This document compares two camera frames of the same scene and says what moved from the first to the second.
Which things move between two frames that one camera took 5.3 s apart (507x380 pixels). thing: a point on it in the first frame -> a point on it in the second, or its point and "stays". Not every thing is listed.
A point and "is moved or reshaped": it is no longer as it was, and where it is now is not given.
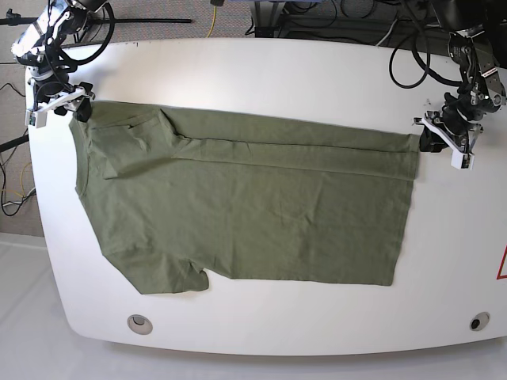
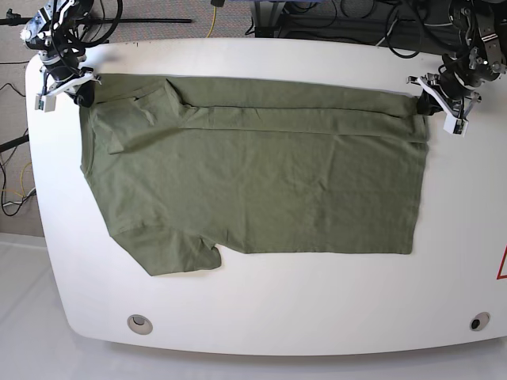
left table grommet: [139, 324] stays
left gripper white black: [455, 133] -> [456, 103]
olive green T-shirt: [250, 200] is moved or reshaped
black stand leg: [13, 142] stays
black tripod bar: [32, 20] stays
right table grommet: [479, 321] stays
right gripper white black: [43, 96] -> [50, 87]
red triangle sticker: [501, 265] stays
